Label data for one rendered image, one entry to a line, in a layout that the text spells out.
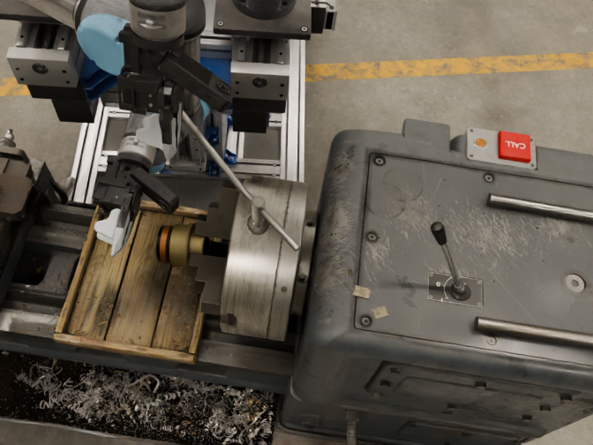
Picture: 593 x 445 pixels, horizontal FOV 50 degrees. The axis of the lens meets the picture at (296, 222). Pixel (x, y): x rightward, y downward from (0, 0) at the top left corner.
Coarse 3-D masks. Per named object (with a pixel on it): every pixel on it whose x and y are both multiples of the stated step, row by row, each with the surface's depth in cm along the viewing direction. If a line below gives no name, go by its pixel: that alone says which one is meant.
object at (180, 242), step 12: (168, 228) 124; (180, 228) 123; (192, 228) 124; (156, 240) 122; (168, 240) 122; (180, 240) 122; (192, 240) 123; (204, 240) 123; (156, 252) 123; (168, 252) 123; (180, 252) 122; (192, 252) 123; (204, 252) 128; (180, 264) 124
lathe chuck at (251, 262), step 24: (264, 192) 115; (288, 192) 116; (240, 216) 111; (240, 240) 110; (264, 240) 110; (240, 264) 110; (264, 264) 110; (240, 288) 111; (264, 288) 110; (240, 312) 113; (264, 312) 113; (264, 336) 120
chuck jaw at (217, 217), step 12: (252, 180) 121; (228, 192) 119; (216, 204) 123; (228, 204) 120; (204, 216) 124; (216, 216) 121; (228, 216) 121; (204, 228) 122; (216, 228) 122; (228, 228) 122
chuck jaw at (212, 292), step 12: (192, 264) 120; (204, 264) 121; (216, 264) 121; (192, 276) 123; (204, 276) 119; (216, 276) 119; (204, 288) 117; (216, 288) 118; (204, 300) 116; (216, 300) 116; (204, 312) 118; (216, 312) 118; (228, 324) 118
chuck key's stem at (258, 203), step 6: (258, 198) 104; (252, 204) 103; (258, 204) 103; (264, 204) 103; (252, 210) 105; (258, 210) 104; (252, 216) 107; (258, 216) 106; (258, 222) 108; (258, 228) 111
